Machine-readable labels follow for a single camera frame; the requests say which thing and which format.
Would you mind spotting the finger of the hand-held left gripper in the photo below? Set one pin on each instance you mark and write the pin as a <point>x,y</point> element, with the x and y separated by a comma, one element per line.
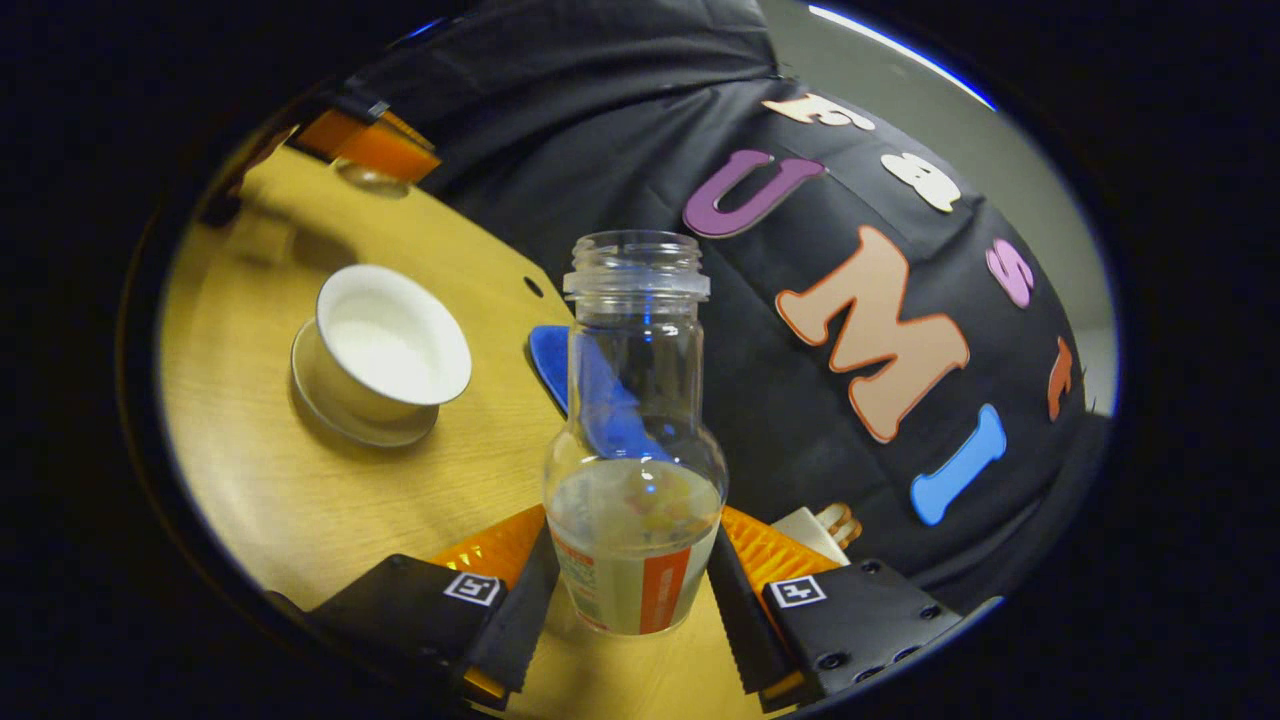
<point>385,155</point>
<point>405,128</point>

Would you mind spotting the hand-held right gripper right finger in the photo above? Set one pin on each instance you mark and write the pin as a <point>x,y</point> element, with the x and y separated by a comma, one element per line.
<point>860,615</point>

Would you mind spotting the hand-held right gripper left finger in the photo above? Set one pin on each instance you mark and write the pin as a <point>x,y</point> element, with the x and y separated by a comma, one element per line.
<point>515,620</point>

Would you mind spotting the white teacup lid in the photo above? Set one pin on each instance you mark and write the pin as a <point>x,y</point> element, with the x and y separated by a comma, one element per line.
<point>370,180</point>

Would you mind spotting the clear water bottle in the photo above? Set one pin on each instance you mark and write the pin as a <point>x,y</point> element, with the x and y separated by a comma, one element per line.
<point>635,540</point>

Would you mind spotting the white teacup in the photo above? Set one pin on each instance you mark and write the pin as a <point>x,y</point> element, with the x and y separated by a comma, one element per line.
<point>385,345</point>

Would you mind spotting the bread slice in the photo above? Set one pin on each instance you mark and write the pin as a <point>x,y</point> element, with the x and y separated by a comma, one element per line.
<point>832,518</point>
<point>848,530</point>

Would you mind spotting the white toaster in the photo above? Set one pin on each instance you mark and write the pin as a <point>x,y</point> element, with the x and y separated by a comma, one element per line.
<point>800,530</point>

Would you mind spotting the black backdrop cloth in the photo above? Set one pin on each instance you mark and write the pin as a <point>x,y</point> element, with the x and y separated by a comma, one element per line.
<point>800,430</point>

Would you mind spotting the blue towel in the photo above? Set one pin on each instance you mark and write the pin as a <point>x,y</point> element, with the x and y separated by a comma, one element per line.
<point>548,360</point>

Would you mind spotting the white saucer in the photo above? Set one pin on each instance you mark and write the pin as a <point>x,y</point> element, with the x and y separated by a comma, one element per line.
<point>340,420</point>

